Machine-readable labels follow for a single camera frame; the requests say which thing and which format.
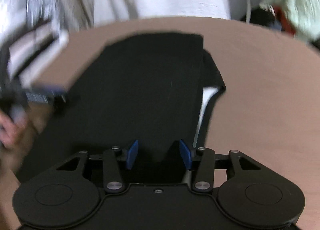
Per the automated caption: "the silver quilted storage bag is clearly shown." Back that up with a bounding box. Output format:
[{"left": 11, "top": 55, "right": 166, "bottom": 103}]
[{"left": 1, "top": 0, "right": 66, "bottom": 47}]

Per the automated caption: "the person's left hand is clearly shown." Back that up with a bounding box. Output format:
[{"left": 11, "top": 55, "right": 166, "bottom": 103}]
[{"left": 1, "top": 107, "right": 53, "bottom": 173}]

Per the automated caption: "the red and black clothes pile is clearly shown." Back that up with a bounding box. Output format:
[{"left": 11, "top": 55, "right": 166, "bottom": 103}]
[{"left": 249, "top": 7, "right": 296, "bottom": 36}]

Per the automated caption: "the black garment with white stripe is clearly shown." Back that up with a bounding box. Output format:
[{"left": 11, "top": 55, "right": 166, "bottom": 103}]
[{"left": 17, "top": 32, "right": 226, "bottom": 183}]

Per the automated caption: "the white and black folded garment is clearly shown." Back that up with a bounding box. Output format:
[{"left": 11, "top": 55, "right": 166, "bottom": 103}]
[{"left": 7, "top": 21, "right": 69, "bottom": 87}]

